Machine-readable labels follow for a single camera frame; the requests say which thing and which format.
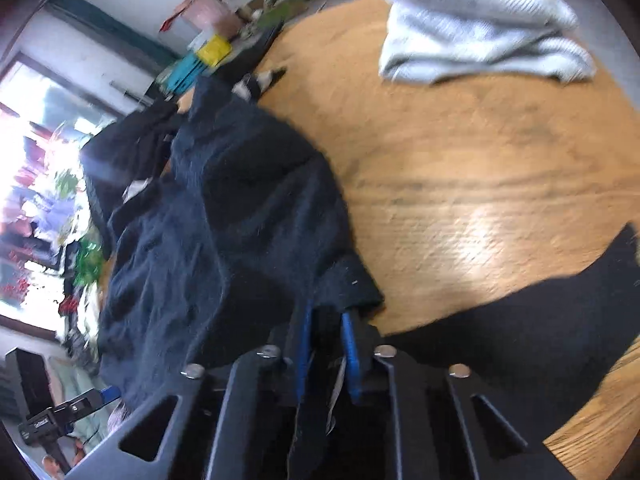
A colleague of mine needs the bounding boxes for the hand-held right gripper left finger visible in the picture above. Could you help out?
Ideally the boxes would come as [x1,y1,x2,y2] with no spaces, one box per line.
[65,304,315,480]

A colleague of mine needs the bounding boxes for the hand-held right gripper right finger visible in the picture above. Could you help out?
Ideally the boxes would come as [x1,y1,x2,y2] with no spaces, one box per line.
[341,309,577,480]

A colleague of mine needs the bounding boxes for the dark navy pants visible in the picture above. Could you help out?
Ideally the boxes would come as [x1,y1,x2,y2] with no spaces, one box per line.
[97,75,386,480]

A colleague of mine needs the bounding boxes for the light green sofa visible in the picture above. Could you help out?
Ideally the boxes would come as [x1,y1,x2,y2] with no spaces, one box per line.
[0,350,128,478]

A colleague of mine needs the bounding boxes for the large window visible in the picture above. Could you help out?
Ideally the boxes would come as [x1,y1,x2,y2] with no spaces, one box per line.
[0,54,127,343]

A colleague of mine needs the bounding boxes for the black white-striped sweater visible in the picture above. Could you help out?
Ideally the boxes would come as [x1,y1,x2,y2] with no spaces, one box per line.
[80,67,288,261]

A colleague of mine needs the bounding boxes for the teal bag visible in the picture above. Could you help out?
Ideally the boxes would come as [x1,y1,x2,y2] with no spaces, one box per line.
[167,55,207,92]

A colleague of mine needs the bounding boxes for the yellow bag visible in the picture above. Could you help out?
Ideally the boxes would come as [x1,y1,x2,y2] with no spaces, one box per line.
[196,37,234,69]

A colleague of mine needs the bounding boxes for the green box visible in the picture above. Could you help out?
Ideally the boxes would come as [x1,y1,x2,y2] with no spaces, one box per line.
[259,2,307,29]

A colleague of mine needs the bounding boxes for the pink suitcase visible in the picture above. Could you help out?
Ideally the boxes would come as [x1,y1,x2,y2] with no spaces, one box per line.
[182,0,242,41]

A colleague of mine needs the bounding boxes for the white grey folded cloth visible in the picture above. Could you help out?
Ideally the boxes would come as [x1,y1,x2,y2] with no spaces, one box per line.
[377,0,597,85]

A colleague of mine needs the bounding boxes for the green curtain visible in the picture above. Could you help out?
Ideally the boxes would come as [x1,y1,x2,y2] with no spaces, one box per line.
[47,0,182,64]

